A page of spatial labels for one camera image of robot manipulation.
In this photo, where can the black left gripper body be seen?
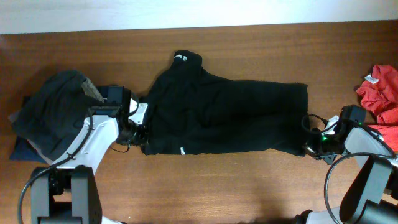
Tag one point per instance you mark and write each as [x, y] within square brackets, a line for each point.
[137, 134]

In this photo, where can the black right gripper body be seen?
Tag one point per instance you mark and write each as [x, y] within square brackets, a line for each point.
[323, 146]

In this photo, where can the black polo shirt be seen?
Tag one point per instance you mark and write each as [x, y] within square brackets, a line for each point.
[191, 111]

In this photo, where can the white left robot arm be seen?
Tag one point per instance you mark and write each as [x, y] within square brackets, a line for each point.
[66, 191]

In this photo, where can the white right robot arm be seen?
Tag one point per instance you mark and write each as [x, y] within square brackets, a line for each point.
[363, 201]

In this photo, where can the grey folded garment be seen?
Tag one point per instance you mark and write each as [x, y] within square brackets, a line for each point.
[27, 150]

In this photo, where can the red garment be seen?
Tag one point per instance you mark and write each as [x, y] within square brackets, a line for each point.
[378, 93]

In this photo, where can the dark folded garment on pile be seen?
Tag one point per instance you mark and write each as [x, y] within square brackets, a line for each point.
[53, 116]

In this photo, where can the navy folded garment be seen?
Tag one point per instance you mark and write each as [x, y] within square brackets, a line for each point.
[50, 120]

